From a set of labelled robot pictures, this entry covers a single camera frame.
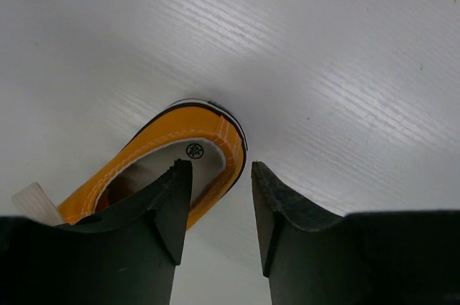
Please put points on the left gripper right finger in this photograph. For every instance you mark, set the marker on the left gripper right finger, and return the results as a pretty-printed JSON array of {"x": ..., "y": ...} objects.
[{"x": 312, "y": 256}]

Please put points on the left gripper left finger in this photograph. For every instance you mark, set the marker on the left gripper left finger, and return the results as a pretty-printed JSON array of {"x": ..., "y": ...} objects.
[{"x": 125, "y": 254}]

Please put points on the orange sneaker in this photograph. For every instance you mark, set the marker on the orange sneaker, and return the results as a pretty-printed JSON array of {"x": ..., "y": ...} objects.
[{"x": 200, "y": 131}]

